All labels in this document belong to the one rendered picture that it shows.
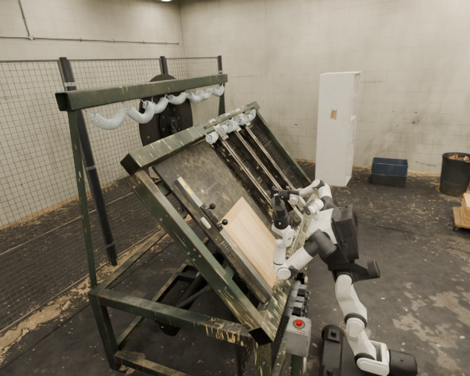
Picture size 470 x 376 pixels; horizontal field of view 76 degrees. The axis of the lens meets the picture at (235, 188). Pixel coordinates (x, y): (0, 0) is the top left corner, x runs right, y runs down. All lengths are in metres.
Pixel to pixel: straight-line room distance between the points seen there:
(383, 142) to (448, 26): 2.27
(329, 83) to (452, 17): 2.38
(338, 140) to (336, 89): 0.91
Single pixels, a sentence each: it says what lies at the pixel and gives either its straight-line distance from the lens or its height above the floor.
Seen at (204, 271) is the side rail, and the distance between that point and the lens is 1.78.
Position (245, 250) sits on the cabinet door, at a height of 1.13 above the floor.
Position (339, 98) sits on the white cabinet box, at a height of 1.65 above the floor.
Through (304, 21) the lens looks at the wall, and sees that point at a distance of 7.45.
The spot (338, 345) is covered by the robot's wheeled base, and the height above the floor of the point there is 0.19.
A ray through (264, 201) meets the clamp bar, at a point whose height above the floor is 1.23.
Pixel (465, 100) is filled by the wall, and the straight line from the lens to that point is 7.10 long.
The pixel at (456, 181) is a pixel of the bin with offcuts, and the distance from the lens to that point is 6.27.
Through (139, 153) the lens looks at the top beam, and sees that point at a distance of 1.72.
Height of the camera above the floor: 2.28
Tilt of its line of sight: 22 degrees down
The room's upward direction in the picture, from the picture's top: 4 degrees counter-clockwise
